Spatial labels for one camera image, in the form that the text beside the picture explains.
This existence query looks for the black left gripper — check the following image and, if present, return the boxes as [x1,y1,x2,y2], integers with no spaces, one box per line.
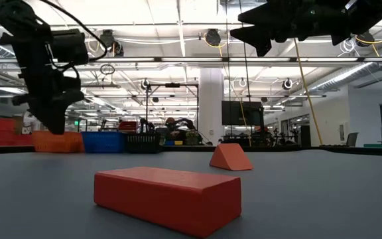
[0,31,85,135]

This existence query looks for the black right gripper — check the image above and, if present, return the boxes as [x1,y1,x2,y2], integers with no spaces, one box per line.
[229,0,314,57]

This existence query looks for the white robot figure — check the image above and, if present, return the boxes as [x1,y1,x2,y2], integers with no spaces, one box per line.
[23,111,42,135]

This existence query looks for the orange plastic basket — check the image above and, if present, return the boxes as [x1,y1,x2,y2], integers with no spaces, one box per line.
[31,130,85,154]

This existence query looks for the red storage boxes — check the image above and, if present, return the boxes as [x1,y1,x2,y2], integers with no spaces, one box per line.
[0,118,34,147]

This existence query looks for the blue plastic basket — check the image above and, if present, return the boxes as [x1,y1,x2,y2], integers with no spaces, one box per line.
[81,131,127,154]

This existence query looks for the red crate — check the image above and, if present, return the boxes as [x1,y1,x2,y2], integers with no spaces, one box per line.
[117,120,138,132]

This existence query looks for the black monitor screen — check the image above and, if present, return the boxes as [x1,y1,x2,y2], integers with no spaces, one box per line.
[221,100,265,126]

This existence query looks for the white building pillar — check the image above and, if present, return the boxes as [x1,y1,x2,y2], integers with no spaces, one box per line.
[198,68,225,146]

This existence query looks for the black plastic basket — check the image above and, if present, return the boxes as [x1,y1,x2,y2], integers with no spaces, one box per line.
[124,132,161,154]

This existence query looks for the small potted plant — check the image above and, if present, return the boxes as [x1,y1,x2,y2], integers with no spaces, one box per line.
[185,129,200,145]

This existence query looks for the orange triangular prism block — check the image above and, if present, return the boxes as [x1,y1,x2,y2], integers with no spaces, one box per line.
[209,143,254,171]

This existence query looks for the red rectangular block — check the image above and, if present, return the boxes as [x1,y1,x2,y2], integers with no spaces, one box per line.
[94,166,242,238]

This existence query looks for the grey office chair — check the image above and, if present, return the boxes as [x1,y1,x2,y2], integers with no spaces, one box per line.
[346,131,359,147]

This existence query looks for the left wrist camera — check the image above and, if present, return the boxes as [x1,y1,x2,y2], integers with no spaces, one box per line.
[50,29,90,66]

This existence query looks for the yellow hanging cable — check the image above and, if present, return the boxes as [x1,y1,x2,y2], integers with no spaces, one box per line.
[292,38,324,147]

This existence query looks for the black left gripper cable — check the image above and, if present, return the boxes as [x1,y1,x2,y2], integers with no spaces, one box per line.
[40,0,109,64]

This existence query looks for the black metal frame stand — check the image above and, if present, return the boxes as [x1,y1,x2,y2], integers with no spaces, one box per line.
[145,82,200,133]

